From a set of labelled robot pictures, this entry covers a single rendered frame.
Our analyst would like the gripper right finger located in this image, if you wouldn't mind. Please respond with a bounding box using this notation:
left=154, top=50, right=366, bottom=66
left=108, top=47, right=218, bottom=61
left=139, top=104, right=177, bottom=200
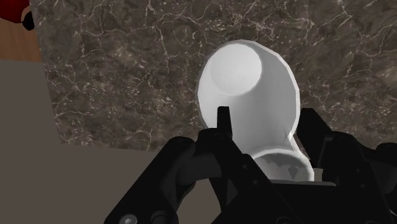
left=295, top=107, right=397, bottom=224

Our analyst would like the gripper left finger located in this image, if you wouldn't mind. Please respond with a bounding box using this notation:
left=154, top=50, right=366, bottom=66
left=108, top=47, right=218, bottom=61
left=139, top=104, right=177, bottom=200
left=104, top=106, right=299, bottom=224

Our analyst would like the white cup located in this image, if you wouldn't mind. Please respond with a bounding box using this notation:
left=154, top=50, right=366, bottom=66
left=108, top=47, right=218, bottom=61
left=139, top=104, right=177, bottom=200
left=197, top=39, right=316, bottom=182

